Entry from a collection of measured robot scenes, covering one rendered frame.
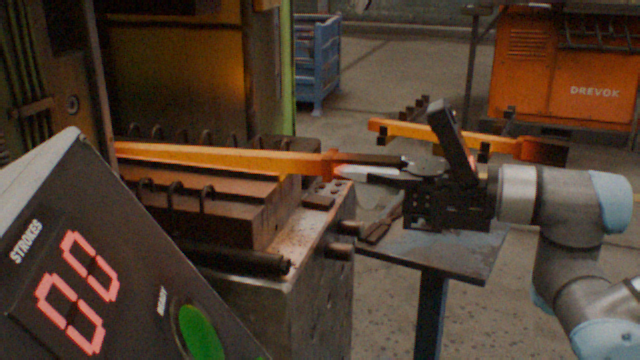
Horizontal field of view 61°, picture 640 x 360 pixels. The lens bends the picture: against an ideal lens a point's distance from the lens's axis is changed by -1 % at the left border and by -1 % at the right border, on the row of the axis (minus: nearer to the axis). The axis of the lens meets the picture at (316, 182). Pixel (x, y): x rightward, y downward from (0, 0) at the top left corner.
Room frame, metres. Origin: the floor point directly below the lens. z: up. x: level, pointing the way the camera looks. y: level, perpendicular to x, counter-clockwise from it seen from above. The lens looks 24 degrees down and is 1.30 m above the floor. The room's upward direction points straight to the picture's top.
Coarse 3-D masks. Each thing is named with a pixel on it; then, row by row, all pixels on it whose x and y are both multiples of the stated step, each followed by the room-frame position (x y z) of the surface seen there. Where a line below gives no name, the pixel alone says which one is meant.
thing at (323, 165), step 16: (128, 144) 0.80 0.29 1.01; (144, 144) 0.79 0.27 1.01; (160, 144) 0.79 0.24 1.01; (176, 160) 0.75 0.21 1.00; (192, 160) 0.75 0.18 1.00; (208, 160) 0.74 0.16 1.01; (224, 160) 0.73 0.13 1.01; (240, 160) 0.73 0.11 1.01; (256, 160) 0.72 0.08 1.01; (272, 160) 0.71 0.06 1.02; (288, 160) 0.70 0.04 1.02; (304, 160) 0.70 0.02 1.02; (320, 160) 0.69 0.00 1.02; (336, 160) 0.69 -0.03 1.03; (352, 160) 0.68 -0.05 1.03; (368, 160) 0.68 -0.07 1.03; (384, 160) 0.67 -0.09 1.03; (400, 160) 0.68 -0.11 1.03; (336, 176) 0.68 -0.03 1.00
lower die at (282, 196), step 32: (128, 160) 0.76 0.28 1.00; (160, 160) 0.75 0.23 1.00; (160, 192) 0.68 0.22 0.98; (192, 192) 0.68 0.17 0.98; (224, 192) 0.66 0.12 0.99; (256, 192) 0.66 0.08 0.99; (288, 192) 0.74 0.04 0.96; (160, 224) 0.64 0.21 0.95; (192, 224) 0.63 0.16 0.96; (224, 224) 0.61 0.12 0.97; (256, 224) 0.62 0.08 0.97
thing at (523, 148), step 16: (368, 128) 1.12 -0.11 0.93; (400, 128) 1.09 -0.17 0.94; (416, 128) 1.08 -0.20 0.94; (496, 144) 1.00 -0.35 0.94; (512, 144) 0.98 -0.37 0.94; (528, 144) 0.98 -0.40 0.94; (544, 144) 0.96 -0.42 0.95; (560, 144) 0.95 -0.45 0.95; (528, 160) 0.97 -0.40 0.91; (544, 160) 0.96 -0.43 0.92; (560, 160) 0.95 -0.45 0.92
